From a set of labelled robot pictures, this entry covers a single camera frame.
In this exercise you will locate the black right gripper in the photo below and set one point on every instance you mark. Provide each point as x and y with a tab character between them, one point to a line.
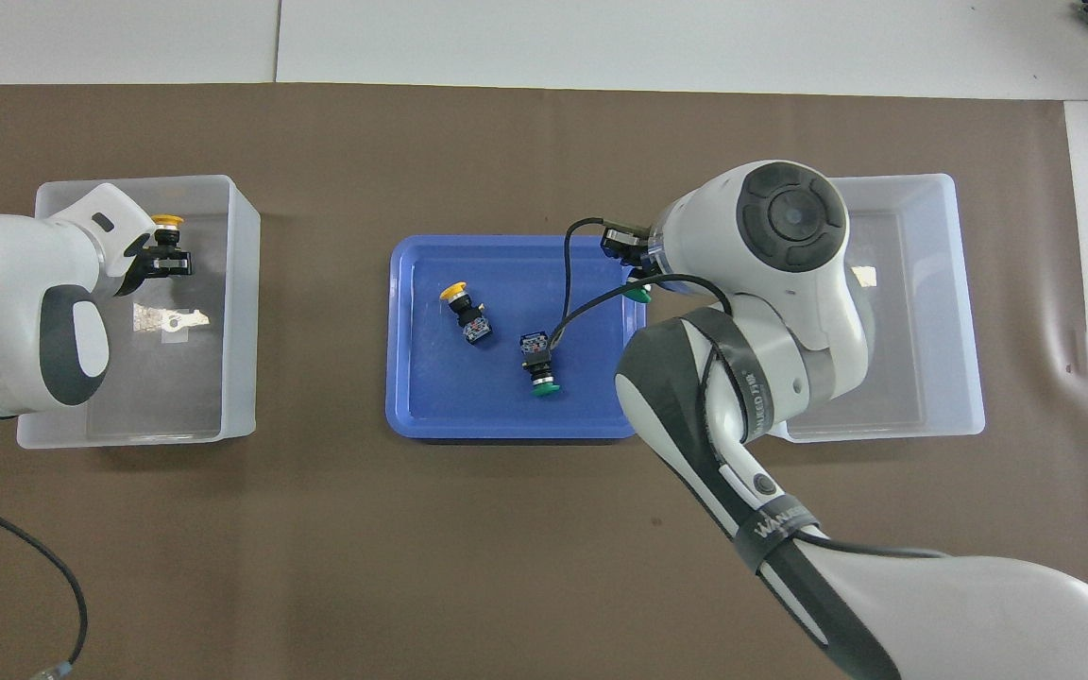
624	243

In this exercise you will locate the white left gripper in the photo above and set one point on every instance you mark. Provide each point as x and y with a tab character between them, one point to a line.
114	222

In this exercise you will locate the green push button switch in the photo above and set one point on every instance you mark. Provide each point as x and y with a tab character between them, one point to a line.
537	359
639	295

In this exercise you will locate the yellow push button switch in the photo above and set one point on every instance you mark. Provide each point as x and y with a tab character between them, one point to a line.
470	316
166	223

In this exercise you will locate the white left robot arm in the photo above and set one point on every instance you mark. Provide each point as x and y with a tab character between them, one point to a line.
6	312

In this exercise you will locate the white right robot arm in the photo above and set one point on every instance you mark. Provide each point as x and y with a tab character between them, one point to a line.
771	312

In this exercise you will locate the translucent white plastic box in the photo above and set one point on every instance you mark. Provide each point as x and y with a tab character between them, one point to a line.
931	312
176	397

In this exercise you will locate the blue plastic tray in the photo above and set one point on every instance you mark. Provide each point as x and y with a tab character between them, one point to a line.
468	397

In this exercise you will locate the brown paper table mat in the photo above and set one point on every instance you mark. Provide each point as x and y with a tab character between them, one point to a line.
412	151

